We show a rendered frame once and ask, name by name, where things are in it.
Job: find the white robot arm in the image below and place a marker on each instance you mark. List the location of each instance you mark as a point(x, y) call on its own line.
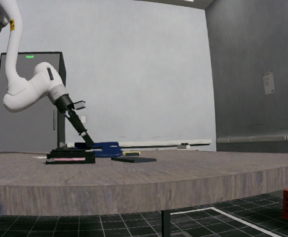
point(21, 93)

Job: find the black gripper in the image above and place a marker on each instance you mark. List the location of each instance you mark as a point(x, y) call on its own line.
point(63, 105)

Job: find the blue telephone handset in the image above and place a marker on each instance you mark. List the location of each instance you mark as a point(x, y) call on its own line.
point(101, 144)

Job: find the blue phone casing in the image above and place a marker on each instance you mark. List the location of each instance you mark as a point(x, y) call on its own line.
point(111, 151)

